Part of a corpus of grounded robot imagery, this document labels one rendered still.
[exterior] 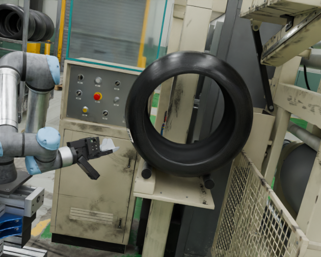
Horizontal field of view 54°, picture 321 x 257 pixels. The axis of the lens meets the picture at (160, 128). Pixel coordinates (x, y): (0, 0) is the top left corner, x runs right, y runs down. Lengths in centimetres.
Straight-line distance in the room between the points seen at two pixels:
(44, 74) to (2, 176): 55
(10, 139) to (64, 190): 119
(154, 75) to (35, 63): 46
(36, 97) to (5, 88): 22
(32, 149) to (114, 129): 98
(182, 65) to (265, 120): 60
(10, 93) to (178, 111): 85
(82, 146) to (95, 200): 100
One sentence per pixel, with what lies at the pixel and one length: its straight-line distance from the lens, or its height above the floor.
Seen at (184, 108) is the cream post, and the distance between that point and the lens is 168.
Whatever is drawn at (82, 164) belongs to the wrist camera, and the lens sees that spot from 123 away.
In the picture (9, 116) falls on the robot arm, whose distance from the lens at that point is 115.
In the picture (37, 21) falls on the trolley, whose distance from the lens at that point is 531.
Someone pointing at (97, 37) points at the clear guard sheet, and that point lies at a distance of 198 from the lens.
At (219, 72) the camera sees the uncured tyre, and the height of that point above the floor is 138.
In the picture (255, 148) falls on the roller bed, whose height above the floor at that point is 102.
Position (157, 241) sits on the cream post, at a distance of 200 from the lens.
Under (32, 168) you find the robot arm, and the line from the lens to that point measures 116.
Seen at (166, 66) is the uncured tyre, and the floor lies 137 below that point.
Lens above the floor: 145
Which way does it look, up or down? 15 degrees down
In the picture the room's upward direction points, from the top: 10 degrees clockwise
